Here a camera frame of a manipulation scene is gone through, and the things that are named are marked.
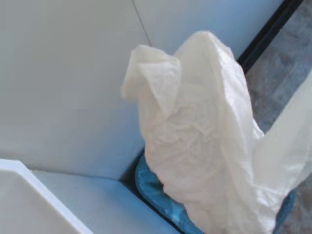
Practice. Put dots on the grey vanity cabinet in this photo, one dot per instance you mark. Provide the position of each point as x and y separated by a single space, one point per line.
109 204

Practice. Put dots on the white tissue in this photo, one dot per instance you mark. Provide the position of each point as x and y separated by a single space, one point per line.
200 126

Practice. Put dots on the blue trash bin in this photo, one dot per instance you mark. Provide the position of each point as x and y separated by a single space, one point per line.
151 185

